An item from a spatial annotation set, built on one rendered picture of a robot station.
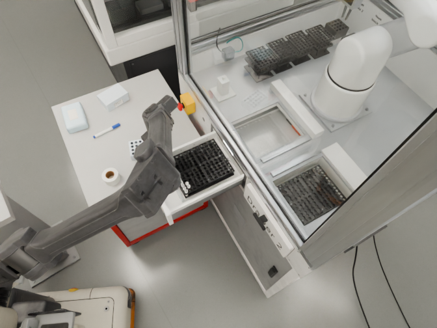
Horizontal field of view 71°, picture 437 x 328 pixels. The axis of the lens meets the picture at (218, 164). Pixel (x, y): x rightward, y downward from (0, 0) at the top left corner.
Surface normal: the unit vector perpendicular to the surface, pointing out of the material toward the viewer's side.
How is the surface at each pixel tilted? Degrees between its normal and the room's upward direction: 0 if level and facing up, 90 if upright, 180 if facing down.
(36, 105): 0
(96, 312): 0
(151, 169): 48
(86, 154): 0
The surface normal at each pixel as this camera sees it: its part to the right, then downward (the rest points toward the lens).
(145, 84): 0.03, -0.49
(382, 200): -0.87, 0.41
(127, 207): -0.11, 0.54
